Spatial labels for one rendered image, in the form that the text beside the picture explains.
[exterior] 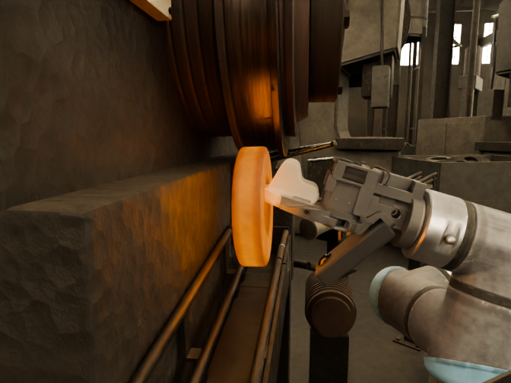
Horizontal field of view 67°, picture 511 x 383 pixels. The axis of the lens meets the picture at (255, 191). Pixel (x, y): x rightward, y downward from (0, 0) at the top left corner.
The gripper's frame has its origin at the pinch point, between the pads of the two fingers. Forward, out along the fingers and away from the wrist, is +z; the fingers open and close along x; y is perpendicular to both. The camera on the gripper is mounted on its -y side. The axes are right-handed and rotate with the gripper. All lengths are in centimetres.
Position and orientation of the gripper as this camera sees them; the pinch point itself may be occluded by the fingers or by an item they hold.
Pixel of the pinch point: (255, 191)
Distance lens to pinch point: 51.0
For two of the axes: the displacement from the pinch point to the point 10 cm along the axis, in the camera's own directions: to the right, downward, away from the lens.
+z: -9.5, -2.9, 0.9
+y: 2.7, -9.4, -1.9
